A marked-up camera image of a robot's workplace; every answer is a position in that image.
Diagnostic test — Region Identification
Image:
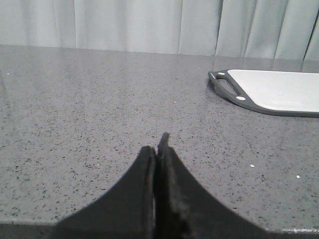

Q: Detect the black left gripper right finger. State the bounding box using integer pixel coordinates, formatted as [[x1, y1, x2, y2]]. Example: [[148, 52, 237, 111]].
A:
[[155, 132, 274, 239]]

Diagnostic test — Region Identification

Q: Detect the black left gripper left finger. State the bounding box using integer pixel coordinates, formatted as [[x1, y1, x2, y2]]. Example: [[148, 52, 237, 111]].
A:
[[51, 146, 156, 239]]

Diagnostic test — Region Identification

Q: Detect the white cutting board grey rim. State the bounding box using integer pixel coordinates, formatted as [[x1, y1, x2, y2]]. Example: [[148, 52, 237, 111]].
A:
[[208, 69, 319, 118]]

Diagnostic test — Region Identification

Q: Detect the grey-white curtain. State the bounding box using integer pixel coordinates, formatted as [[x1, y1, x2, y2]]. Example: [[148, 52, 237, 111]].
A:
[[0, 0, 319, 61]]

